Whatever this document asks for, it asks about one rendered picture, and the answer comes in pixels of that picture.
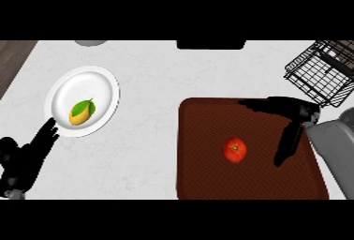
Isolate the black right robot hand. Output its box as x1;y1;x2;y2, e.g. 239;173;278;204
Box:
236;96;322;168

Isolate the yellow lemon with green leaf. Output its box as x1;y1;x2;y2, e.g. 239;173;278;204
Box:
68;98;99;127

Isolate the white oval plate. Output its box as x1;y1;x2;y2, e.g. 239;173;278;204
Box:
43;65;123;139

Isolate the black wire tiered basket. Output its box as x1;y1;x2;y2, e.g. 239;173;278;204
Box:
282;40;354;109

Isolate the black appliance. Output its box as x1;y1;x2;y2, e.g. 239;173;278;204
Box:
176;40;248;51

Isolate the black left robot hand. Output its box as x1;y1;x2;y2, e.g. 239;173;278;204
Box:
0;116;61;199

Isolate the grey round object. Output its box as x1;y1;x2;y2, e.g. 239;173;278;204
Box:
74;40;110;48

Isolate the red tomato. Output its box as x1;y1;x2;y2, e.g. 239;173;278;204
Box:
222;137;248;165

